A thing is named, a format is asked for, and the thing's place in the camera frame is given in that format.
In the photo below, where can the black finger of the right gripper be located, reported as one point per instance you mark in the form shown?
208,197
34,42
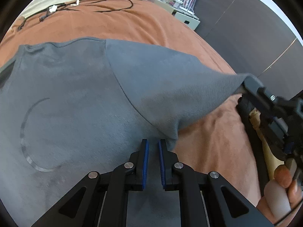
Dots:
256,93

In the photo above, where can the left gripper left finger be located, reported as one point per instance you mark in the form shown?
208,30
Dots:
129,176

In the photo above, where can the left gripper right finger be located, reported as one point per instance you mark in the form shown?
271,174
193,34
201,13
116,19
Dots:
177,176

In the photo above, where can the grey t-shirt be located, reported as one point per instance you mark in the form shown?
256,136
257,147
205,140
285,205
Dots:
85,105

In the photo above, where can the person's right hand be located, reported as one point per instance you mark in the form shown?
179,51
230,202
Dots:
282,196

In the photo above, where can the dark wardrobe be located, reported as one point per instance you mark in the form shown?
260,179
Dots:
254,36

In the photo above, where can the orange fleece blanket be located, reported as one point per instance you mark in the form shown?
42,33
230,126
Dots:
217,142

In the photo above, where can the white bedside cabinet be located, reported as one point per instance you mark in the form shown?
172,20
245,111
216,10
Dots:
180,12

